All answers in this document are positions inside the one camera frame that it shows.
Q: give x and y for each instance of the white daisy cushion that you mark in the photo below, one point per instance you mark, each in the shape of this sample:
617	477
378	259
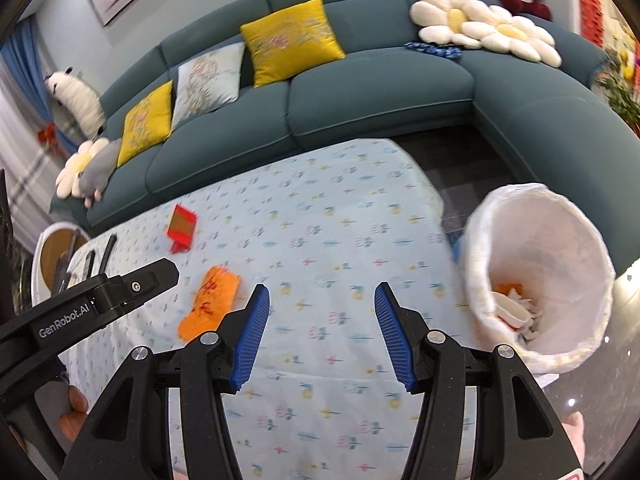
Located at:
520	35
75	165
445	15

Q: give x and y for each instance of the person's left hand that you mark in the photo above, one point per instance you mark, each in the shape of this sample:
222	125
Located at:
75	405

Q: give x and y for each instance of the light blue embroidered pillow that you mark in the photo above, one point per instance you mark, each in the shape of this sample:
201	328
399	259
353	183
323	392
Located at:
207	85

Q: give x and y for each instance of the blue patterned scrunchie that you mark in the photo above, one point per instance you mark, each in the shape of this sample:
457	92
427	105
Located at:
432	50

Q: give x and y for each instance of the large yellow embroidered pillow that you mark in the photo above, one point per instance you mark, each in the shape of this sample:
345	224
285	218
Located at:
292	40

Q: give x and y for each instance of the grey mouse plush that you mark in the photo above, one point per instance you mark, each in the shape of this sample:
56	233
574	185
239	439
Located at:
97	177

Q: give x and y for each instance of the waste bin with white liner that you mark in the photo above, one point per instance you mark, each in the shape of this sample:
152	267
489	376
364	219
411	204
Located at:
550	240

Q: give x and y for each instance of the orange paper scrap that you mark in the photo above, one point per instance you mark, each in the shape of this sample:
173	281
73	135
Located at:
507	288

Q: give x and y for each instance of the white paper cup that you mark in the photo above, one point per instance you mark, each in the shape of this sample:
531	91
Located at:
510	310

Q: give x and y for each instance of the red wall decoration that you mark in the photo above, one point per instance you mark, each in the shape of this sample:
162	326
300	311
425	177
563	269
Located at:
592	0

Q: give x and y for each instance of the round white side table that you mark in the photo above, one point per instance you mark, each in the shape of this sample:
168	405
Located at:
50	255

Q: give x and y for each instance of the white sheep plush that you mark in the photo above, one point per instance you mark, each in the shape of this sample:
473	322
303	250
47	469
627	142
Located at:
80	102

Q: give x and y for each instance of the red curtain tie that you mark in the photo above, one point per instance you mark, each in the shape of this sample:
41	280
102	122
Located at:
46	135

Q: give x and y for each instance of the floral tablecloth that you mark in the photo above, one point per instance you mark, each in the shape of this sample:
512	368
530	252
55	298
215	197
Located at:
340	220

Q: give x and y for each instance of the person's pink clothing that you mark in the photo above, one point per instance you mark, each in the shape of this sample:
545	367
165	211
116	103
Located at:
575	440

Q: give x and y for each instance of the blue curtain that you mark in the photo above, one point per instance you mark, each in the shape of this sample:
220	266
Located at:
25	70

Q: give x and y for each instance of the red gift box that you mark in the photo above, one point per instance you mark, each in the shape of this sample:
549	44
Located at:
181	225

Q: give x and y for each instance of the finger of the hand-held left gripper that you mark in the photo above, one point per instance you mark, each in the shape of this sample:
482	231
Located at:
135	287

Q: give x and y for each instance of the orange snack packet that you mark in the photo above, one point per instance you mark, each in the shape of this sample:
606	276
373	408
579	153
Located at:
210	305

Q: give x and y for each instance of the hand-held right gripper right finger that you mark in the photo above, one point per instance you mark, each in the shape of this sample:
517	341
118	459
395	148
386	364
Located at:
395	340

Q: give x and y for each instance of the small yellow embroidered pillow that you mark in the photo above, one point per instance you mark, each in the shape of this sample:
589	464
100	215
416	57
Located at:
145	125

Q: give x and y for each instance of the teal sofa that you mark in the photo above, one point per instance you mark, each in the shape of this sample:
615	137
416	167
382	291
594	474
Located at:
380	105

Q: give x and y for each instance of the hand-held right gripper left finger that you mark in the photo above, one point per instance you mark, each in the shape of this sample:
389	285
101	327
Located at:
250	340

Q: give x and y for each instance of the white sheer curtain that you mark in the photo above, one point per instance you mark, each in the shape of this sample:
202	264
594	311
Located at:
20	170

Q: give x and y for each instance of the green potted plant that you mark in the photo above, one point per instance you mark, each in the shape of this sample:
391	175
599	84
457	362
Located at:
622	90

